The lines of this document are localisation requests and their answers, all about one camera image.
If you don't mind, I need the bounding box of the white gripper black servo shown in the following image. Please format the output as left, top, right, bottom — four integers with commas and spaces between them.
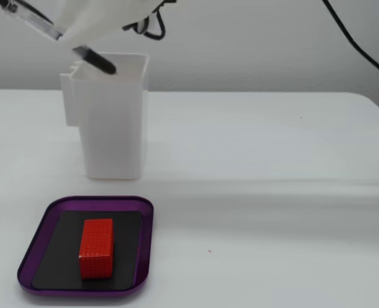
52, 0, 161, 49

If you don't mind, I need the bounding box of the clear black ballpoint pen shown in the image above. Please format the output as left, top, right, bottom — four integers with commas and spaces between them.
0, 0, 118, 76

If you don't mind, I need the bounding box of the white plastic pen holder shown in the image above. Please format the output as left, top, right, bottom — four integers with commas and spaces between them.
60, 52, 151, 181

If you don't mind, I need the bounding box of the purple metal tray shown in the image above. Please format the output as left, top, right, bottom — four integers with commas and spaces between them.
17, 195, 155, 296

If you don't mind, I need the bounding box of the red perforated block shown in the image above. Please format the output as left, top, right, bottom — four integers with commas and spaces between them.
79, 218, 115, 280

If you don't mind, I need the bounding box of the thin servo wire bundle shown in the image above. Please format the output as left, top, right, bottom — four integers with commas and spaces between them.
121, 0, 178, 41

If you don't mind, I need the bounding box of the thick black cable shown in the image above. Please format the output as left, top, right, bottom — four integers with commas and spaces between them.
321, 0, 379, 83

